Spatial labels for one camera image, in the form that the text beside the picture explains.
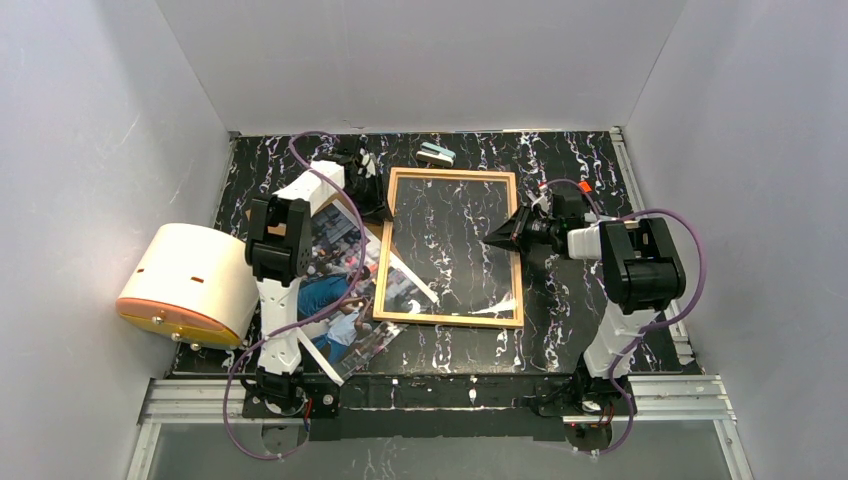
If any wooden picture frame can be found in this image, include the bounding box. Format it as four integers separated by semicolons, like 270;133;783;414
372;166;525;330

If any printed colour photo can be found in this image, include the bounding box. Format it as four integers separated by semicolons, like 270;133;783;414
297;208;437;380

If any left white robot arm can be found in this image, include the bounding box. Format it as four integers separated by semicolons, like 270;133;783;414
245;147;391;376

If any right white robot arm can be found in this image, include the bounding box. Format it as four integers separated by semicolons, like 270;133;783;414
482;193;686;380

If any teal white stapler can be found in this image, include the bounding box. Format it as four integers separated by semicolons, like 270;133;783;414
415;142;456;168

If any white cylindrical orange-based device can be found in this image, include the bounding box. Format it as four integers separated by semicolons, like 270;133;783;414
115;223;259;350

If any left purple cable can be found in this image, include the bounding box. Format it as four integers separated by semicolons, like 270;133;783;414
222;131;370;463

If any purple cable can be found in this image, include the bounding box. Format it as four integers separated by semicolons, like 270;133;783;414
222;131;370;463
539;178;709;458

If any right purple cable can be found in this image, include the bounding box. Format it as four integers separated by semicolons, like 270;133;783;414
539;178;709;458

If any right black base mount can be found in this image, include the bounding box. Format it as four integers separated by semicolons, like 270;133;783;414
523;363;637;454

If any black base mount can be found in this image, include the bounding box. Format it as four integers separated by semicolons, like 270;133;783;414
523;363;637;454
239;367;341;420

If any aluminium rail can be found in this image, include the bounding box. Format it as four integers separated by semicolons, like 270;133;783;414
138;375;737;425

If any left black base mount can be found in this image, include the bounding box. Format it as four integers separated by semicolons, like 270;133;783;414
239;367;341;420

